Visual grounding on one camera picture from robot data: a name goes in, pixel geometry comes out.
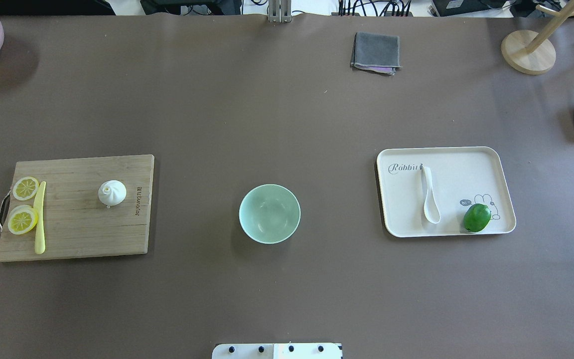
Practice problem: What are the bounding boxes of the white steamed bun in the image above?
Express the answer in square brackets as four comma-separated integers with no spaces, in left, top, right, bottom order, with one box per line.
[98,180,127,207]

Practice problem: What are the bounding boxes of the wooden mug tree stand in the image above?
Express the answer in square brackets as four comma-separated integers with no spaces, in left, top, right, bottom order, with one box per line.
[501,0,574,75]

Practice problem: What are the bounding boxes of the lower lemon slice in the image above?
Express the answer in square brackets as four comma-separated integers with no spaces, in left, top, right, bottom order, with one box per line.
[7,205,38,235]

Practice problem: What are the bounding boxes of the wooden cutting board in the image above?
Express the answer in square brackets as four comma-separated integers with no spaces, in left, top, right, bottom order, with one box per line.
[0,154,155,263]

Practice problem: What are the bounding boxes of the upper lemon slice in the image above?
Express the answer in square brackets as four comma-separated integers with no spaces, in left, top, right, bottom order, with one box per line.
[11,177,40,201]

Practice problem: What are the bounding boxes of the mint green bowl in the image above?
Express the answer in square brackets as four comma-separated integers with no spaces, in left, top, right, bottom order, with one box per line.
[238,184,301,245]

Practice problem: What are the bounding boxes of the green lime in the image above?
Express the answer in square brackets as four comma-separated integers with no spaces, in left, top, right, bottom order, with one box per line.
[463,203,492,232]

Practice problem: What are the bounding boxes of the lemon slice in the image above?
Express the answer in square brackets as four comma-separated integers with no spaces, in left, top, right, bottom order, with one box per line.
[11,177,40,201]
[7,205,38,235]

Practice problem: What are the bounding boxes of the yellow plastic knife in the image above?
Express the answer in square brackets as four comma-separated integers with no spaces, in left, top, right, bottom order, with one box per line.
[33,181,46,255]

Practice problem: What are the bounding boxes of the white ceramic spoon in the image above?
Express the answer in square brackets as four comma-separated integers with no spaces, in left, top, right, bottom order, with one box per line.
[421,164,441,224]

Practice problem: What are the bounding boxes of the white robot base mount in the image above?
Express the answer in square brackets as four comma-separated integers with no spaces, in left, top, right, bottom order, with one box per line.
[211,343,343,359]

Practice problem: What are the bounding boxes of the cream rabbit tray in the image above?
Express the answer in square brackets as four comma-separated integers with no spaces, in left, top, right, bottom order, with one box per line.
[376,146,516,238]

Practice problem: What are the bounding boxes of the grey folded cloth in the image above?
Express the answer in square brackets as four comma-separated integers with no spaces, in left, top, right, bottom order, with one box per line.
[350,31,402,76]

